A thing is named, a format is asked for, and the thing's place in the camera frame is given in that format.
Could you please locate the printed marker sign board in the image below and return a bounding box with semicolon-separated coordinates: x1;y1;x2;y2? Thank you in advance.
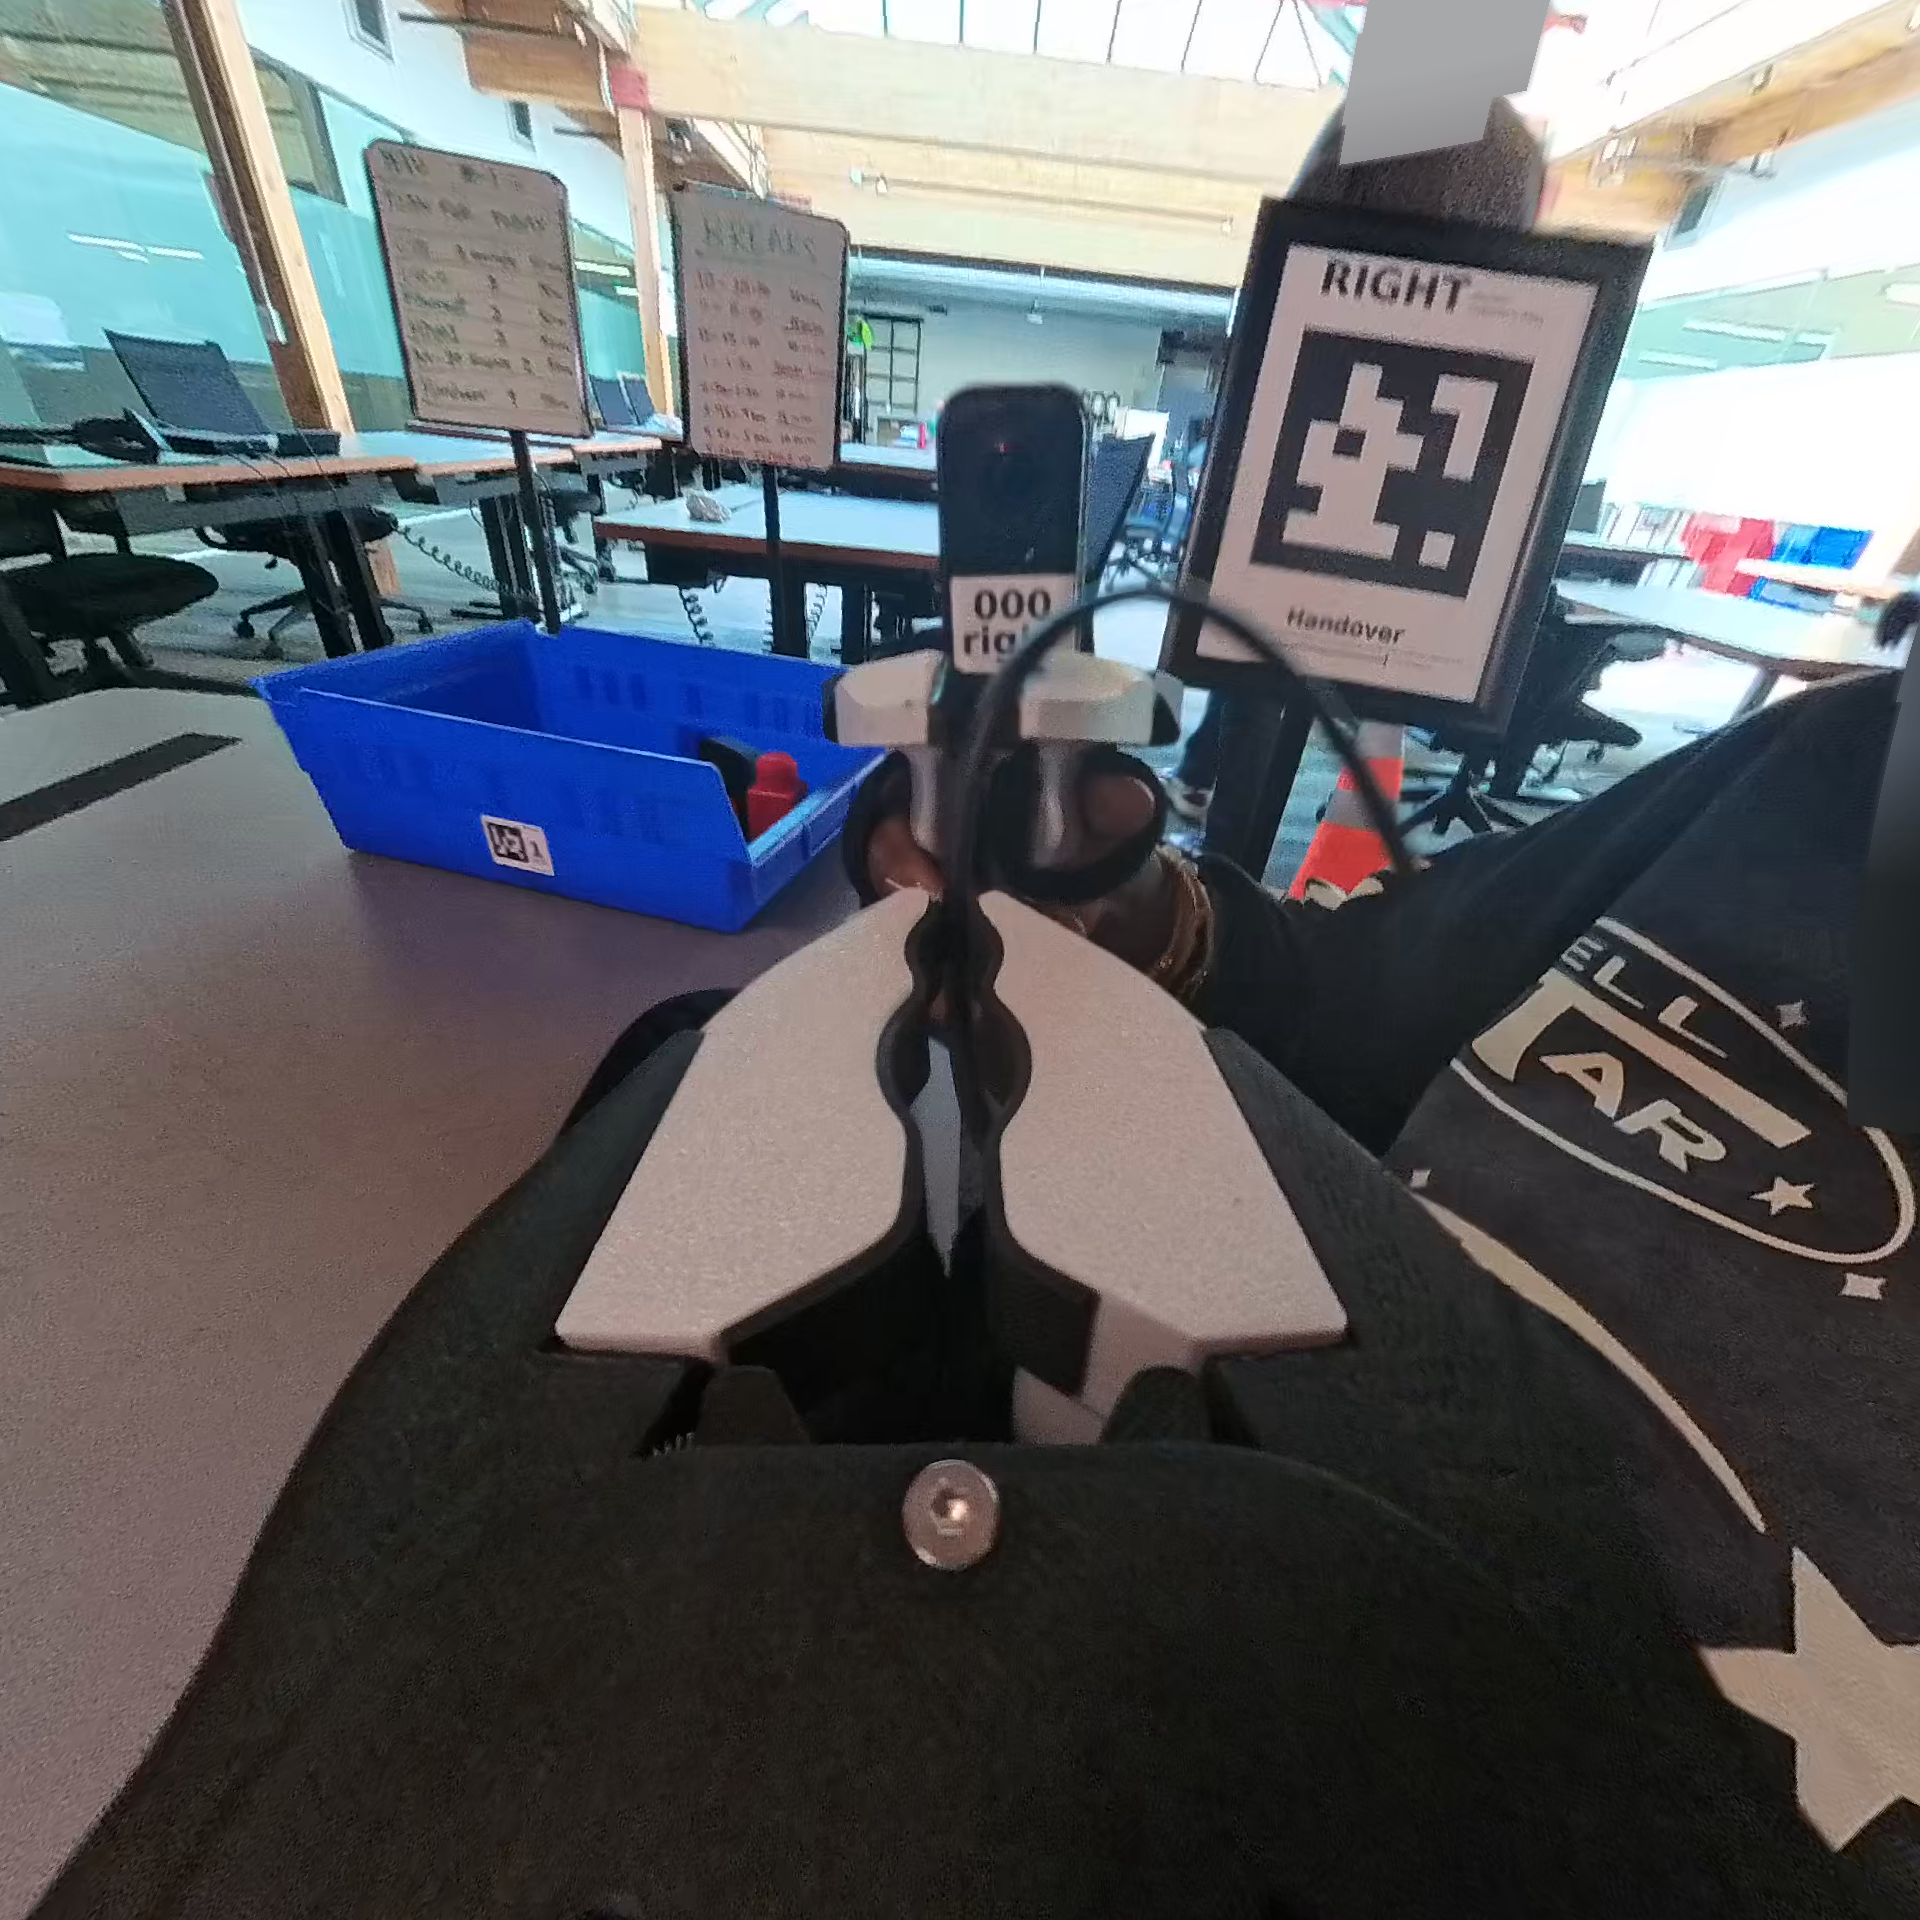
1162;193;1661;734

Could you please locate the long wooden office desk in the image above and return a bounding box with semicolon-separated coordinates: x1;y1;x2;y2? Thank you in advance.
0;427;676;662

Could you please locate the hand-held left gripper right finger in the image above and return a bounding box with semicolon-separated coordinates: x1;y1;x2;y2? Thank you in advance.
982;892;1354;1418

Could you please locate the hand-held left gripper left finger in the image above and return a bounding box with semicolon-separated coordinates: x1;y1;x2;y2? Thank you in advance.
554;892;950;1369

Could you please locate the person's right hand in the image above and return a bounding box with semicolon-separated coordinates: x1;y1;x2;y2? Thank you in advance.
841;746;1178;937

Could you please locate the black mesh office chair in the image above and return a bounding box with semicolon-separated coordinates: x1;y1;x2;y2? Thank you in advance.
1411;586;1683;841

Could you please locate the wooden support post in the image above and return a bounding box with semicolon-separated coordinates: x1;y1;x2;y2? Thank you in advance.
166;0;362;437

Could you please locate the written whiteboard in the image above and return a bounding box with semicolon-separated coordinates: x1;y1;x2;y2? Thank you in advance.
362;134;596;446
664;179;858;481

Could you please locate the black rubber loop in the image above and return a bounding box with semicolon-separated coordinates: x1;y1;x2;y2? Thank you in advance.
897;577;1418;1261

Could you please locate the orange traffic cone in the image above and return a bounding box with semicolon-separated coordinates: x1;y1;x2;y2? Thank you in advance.
1288;721;1416;905

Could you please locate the red foam block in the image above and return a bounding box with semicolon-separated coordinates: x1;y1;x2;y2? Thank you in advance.
738;747;817;845

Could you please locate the person's right forearm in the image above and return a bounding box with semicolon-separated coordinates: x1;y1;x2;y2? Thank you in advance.
1195;673;1910;1155

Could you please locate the blue plastic bin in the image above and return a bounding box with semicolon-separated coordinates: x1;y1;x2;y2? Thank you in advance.
253;620;898;936

